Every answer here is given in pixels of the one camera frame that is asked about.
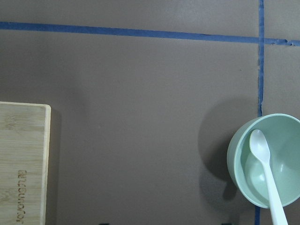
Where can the white plastic spoon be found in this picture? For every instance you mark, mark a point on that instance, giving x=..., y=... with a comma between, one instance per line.
x=260, y=149

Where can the mint green bowl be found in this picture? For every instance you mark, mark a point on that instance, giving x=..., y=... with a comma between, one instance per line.
x=282, y=133

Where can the bamboo cutting board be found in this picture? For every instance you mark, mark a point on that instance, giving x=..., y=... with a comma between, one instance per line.
x=24, y=153

